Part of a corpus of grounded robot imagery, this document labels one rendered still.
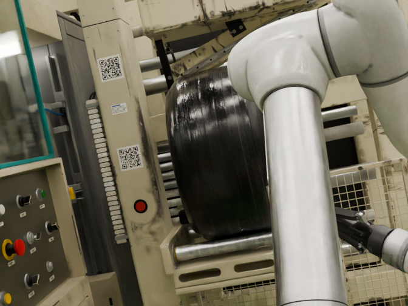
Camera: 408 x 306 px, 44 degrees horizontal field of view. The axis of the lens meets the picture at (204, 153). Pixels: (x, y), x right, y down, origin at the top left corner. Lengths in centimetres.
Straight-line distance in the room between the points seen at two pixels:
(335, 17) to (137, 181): 93
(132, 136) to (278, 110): 84
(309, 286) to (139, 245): 102
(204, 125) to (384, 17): 66
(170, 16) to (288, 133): 115
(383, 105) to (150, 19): 113
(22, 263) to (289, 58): 86
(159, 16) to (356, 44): 111
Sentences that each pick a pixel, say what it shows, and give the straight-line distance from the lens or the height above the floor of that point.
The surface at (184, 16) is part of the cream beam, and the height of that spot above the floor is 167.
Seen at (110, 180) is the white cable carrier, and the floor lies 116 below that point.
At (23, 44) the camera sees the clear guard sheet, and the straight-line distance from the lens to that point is 163.
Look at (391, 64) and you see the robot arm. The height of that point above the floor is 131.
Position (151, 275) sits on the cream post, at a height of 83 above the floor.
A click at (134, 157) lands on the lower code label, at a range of 164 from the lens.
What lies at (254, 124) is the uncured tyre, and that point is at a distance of 142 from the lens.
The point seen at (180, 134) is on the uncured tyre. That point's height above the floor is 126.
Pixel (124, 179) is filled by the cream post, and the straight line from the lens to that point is 166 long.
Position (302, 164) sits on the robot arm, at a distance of 81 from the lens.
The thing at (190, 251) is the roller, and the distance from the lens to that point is 158.
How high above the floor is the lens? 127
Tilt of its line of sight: 3 degrees down
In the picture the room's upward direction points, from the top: 12 degrees counter-clockwise
